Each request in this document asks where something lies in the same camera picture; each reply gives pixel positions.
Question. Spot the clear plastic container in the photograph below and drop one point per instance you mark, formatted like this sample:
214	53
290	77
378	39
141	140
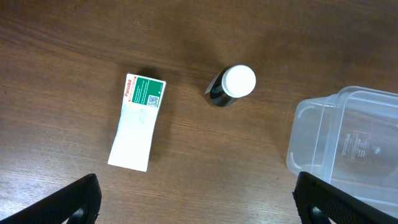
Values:
349	140

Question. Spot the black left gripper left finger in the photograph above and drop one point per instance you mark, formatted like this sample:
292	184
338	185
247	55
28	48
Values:
78	202

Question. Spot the white green medicine box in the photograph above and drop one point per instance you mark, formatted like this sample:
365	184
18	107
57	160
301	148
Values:
141	103

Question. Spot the dark bottle white cap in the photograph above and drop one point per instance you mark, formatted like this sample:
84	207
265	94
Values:
230	84

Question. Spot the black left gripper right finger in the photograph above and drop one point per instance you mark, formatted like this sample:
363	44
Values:
319	202

